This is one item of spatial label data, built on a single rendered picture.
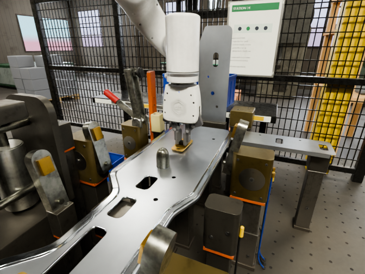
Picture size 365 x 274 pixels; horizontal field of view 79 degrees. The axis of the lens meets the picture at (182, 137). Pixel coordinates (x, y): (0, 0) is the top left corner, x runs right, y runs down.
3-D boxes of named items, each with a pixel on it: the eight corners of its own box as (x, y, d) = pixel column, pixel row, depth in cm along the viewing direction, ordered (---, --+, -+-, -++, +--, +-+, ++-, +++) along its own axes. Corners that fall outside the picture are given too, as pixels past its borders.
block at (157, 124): (163, 205, 86) (159, 115, 72) (155, 203, 87) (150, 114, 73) (167, 200, 89) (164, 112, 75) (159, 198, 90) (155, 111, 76)
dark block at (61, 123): (85, 272, 61) (50, 128, 45) (65, 263, 63) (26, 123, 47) (98, 257, 65) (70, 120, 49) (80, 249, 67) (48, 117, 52)
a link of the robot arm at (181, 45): (162, 69, 61) (171, 73, 53) (160, 15, 56) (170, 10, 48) (190, 68, 63) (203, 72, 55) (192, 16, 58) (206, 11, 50)
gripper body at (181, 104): (158, 80, 57) (160, 122, 61) (196, 82, 53) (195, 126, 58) (171, 76, 63) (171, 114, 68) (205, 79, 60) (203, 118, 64)
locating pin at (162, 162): (165, 175, 54) (165, 151, 51) (154, 173, 55) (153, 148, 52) (171, 169, 56) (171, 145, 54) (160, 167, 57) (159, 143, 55)
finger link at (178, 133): (167, 122, 63) (167, 143, 65) (177, 123, 62) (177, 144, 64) (171, 118, 66) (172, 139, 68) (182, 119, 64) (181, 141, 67)
